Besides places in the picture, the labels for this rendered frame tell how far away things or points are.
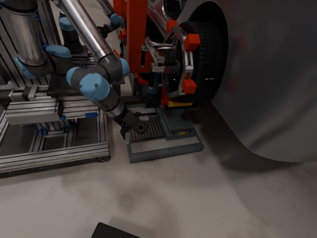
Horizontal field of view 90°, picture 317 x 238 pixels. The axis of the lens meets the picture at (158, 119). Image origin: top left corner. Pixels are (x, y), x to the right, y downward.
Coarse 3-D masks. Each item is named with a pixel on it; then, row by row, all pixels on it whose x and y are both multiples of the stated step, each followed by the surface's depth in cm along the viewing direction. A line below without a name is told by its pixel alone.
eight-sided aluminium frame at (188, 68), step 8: (168, 32) 133; (176, 32) 119; (184, 32) 117; (168, 40) 142; (184, 56) 110; (184, 64) 112; (192, 64) 112; (184, 72) 112; (192, 72) 114; (168, 80) 160; (168, 88) 157; (168, 96) 147; (176, 96) 141
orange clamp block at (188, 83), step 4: (184, 80) 115; (188, 80) 115; (192, 80) 116; (184, 84) 114; (188, 84) 112; (192, 84) 113; (184, 88) 115; (188, 88) 112; (192, 88) 113; (184, 92) 116; (188, 92) 114; (192, 92) 116
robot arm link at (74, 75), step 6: (96, 66) 55; (72, 72) 52; (78, 72) 51; (84, 72) 51; (90, 72) 52; (96, 72) 54; (102, 72) 55; (72, 78) 51; (78, 78) 50; (72, 84) 52; (78, 84) 49; (78, 90) 51
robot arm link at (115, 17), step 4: (96, 0) 121; (100, 0) 119; (104, 0) 120; (100, 4) 122; (104, 4) 122; (108, 4) 123; (104, 8) 124; (108, 8) 125; (112, 8) 127; (108, 12) 127; (112, 12) 128; (108, 16) 129; (112, 16) 128; (116, 16) 129; (112, 20) 130; (116, 20) 131
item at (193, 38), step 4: (188, 36) 103; (192, 36) 102; (196, 36) 103; (184, 40) 108; (188, 40) 103; (192, 40) 102; (196, 40) 103; (184, 44) 109; (188, 44) 104; (192, 44) 103; (196, 44) 104; (184, 48) 109; (188, 48) 107; (192, 48) 108
